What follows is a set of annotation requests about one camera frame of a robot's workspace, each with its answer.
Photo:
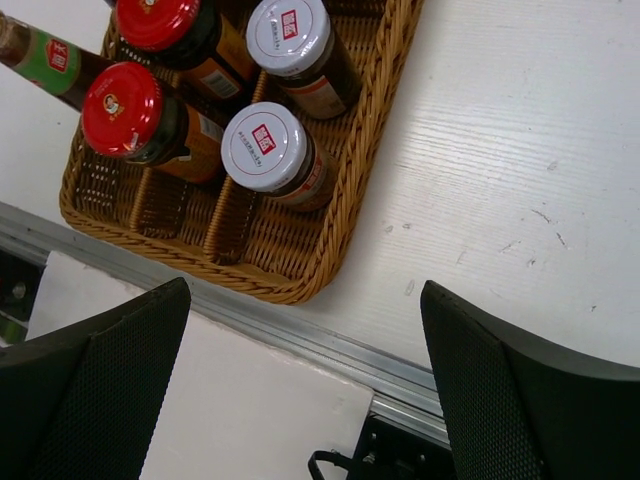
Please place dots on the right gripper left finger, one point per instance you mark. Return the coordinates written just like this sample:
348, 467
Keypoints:
82, 402

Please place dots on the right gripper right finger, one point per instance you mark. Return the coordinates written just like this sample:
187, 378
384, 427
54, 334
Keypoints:
517, 406

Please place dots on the red lid chili jar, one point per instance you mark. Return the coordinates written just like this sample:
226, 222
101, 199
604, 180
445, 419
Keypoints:
195, 39
131, 115

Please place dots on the white lid jar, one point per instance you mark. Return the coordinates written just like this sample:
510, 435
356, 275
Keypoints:
266, 149
296, 43

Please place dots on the green label sauce bottle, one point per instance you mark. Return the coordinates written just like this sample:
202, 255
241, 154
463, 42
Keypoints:
56, 66

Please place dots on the wicker divided basket tray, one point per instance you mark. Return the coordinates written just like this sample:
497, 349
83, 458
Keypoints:
281, 248

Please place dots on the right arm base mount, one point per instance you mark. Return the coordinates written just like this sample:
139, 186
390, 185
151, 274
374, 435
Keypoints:
387, 450

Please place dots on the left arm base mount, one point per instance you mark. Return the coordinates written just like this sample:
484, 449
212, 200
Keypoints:
20, 281

